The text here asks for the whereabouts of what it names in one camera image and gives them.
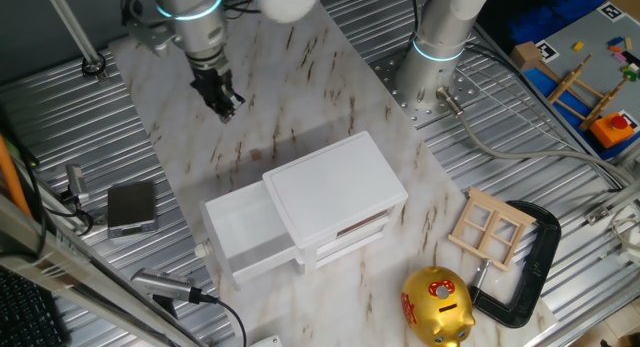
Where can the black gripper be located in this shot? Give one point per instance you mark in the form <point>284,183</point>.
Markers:
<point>210,84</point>

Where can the small wooden cube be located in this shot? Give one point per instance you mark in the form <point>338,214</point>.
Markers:
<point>256,155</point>

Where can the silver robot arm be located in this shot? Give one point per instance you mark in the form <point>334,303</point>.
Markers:
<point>200,32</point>

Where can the white drawer with knob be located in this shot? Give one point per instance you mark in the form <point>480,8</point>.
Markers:
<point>240,227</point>

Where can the white mini cabinet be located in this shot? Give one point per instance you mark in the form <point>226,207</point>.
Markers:
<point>335,187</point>

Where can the silver digital scale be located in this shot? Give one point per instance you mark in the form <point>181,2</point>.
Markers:
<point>131,207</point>

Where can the metal pole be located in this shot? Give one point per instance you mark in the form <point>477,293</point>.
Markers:
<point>66,14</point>

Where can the orange pole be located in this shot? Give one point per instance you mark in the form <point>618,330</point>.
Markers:
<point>10,177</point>

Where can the marble pattern board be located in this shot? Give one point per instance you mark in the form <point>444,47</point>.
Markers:
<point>350,297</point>

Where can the black keyboard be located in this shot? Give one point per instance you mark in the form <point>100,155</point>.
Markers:
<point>25,317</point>

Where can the golden piggy bank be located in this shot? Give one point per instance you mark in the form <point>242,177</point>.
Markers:
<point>435,312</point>

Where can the large wooden block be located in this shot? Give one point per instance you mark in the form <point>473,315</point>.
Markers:
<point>525,54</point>

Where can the black white marker tag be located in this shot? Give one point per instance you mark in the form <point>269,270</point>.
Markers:
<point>611,12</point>
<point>632,119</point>
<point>547,51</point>

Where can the blue foam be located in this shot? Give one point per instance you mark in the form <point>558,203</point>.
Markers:
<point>550,17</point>

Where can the black C-clamp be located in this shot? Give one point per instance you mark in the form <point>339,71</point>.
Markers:
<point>545,247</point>

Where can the yellow toy brick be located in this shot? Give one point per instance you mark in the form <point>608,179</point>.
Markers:
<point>578,46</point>

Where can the grey brick baseplate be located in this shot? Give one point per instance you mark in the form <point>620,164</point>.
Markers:
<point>597,52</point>

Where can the orange emergency stop button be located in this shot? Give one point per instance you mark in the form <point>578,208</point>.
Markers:
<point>607,132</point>

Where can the blue toy brick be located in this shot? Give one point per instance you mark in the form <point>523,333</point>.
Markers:
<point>615,41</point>

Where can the pink toy brick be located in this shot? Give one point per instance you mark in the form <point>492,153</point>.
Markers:
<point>620,57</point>

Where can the green toy brick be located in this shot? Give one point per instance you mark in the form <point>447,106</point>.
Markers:
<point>630,76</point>

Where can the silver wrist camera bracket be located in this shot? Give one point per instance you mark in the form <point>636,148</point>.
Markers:
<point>150,37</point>

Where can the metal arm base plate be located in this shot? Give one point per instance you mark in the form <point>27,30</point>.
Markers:
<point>382,84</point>

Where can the small silver camera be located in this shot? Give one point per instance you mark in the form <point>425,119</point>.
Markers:
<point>76,179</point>

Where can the silver camera on stand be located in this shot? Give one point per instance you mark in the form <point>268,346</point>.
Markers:
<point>160,283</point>

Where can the aluminium frame beam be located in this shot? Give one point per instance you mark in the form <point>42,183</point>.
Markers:
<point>75,272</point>

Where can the wooden window frame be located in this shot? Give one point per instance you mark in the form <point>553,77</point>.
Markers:
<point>491,229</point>

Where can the aluminium rail with bracket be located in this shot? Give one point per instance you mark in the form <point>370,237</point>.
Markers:
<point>597,214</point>

